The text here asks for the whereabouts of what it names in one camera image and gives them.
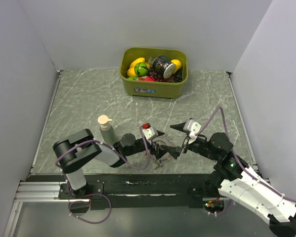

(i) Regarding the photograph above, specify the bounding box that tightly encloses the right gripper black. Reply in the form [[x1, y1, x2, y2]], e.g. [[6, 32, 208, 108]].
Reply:
[[160, 121, 218, 160]]

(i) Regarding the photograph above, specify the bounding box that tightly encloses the large keyring with small rings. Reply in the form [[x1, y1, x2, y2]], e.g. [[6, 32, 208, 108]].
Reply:
[[148, 135, 174, 170]]

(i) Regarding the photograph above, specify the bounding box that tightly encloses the olive green plastic bin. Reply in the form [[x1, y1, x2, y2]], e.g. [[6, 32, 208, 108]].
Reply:
[[119, 47, 188, 99]]

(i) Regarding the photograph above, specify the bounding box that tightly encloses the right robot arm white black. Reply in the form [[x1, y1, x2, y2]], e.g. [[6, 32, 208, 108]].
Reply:
[[163, 119, 296, 237]]

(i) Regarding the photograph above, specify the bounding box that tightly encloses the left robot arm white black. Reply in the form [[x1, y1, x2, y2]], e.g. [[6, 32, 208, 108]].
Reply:
[[53, 124, 165, 198]]

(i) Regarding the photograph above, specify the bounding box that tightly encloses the grey bottle with beige cap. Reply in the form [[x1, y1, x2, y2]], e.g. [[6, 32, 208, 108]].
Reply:
[[98, 115, 117, 146]]

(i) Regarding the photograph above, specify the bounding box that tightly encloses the dark grapes bunch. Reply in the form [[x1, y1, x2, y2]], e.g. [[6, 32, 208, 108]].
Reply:
[[148, 68, 183, 83]]

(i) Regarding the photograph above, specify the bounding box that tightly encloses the red toy fruit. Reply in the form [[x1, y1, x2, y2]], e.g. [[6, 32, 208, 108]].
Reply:
[[138, 76, 156, 82]]

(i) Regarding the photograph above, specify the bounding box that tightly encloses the yellow toy lemon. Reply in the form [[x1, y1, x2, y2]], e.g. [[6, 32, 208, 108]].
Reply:
[[171, 59, 182, 71]]

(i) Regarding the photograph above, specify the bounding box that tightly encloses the black paper cup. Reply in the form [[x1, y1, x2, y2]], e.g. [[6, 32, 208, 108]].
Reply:
[[152, 55, 176, 79]]

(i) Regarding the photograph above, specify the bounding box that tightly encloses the green watermelon toy ball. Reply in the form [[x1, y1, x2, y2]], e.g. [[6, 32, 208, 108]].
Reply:
[[134, 62, 149, 77]]

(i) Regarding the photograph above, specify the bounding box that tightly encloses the yellow toy mango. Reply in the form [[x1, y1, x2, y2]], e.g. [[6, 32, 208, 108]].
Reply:
[[129, 57, 146, 68]]

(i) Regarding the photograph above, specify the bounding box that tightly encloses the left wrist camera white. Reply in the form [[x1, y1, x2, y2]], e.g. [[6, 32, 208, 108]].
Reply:
[[142, 123, 158, 141]]

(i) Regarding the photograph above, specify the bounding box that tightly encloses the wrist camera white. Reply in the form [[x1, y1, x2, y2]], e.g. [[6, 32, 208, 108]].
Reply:
[[142, 123, 158, 141], [183, 118, 201, 144]]

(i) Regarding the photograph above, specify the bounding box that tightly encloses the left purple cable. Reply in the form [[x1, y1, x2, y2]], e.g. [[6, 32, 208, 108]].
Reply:
[[54, 125, 152, 225]]

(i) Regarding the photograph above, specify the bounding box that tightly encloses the purple cable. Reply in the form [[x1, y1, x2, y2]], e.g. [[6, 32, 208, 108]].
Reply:
[[54, 125, 152, 225], [197, 106, 296, 228]]

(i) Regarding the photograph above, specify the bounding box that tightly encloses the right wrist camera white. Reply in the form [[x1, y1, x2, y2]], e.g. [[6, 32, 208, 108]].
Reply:
[[183, 118, 201, 144]]

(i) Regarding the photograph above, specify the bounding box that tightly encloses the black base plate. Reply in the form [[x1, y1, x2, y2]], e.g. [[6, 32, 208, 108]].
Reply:
[[58, 174, 220, 210]]

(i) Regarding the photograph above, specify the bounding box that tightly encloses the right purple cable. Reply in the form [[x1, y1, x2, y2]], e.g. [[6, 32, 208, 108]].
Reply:
[[197, 106, 296, 228]]

